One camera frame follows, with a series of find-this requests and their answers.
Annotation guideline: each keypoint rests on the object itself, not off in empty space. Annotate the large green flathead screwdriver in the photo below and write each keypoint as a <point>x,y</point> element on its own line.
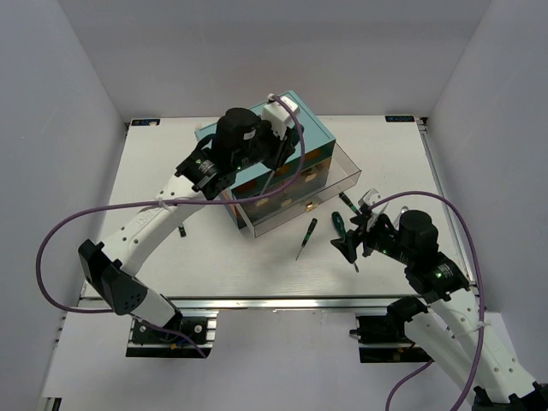
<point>339,226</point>

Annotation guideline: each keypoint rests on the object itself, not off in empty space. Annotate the clear bottom drawer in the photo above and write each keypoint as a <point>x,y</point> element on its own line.
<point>299,201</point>

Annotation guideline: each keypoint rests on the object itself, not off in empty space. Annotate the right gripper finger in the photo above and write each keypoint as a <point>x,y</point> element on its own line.
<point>361,223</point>
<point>347,247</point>

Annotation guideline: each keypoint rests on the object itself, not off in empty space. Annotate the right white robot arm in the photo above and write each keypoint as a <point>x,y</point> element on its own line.
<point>444,316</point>

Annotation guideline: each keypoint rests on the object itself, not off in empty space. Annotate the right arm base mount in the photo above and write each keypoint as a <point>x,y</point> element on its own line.
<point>382,337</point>

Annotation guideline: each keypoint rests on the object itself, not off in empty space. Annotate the gold drawer handle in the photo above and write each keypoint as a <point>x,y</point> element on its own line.
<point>310,206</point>

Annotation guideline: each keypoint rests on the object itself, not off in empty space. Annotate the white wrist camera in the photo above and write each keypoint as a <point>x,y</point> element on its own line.
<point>373,205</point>
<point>277,116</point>

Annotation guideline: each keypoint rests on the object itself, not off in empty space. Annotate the small precision screwdriver centre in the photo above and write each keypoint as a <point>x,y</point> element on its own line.
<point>310,229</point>

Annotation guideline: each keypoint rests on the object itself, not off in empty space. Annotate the aluminium table edge rail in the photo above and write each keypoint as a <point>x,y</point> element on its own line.
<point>285,303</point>

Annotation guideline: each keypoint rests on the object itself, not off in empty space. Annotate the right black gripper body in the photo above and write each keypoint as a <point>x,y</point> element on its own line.
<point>382,238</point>

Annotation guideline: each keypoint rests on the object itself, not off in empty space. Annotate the teal drawer cabinet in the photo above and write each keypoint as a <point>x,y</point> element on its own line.
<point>319,144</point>

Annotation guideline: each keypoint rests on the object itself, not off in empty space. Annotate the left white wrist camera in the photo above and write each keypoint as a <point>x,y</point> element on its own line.
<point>277,116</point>

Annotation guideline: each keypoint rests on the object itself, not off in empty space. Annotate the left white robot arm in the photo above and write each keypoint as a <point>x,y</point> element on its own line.
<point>241,139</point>

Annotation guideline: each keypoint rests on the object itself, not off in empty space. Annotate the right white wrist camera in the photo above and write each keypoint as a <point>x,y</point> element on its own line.
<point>373,205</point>

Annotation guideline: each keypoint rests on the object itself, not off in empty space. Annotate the small precision screwdriver right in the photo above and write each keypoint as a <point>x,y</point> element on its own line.
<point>346,200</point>

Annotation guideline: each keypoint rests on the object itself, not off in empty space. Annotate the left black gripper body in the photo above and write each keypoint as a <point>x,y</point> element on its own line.
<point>271,151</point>

